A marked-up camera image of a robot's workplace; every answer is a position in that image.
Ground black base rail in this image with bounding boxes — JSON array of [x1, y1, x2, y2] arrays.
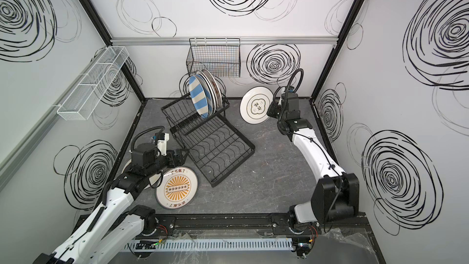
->
[[76, 212, 371, 237]]

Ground grey slotted cable duct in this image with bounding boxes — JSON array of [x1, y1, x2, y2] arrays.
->
[[122, 238, 294, 253]]

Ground black wire dish rack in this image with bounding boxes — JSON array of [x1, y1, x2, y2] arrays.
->
[[161, 94, 255, 188]]

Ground orange sunburst plate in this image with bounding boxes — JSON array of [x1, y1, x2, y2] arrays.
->
[[155, 167, 199, 210]]

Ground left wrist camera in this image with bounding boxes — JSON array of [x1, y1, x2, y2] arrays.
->
[[156, 133, 170, 156]]

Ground blue striped plate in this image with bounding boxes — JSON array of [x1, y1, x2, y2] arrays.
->
[[195, 73, 214, 116], [189, 76, 208, 119]]

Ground white plate black flower outline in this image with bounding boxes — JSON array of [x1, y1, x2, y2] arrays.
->
[[239, 86, 273, 125]]

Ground black wire wall basket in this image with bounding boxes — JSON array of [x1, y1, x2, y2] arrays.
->
[[186, 37, 241, 78]]

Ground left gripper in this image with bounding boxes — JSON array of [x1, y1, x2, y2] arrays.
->
[[147, 147, 189, 178]]

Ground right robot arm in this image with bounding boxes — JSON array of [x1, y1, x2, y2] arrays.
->
[[267, 68, 360, 233]]

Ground white plate red characters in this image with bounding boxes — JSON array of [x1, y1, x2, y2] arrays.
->
[[202, 69, 223, 108]]

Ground cream floral plate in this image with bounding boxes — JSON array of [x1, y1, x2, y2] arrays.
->
[[121, 160, 132, 173]]

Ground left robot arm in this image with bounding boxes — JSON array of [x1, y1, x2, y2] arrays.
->
[[35, 126, 187, 264]]

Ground white mesh wall shelf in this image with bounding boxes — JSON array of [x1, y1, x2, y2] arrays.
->
[[57, 46, 129, 121]]

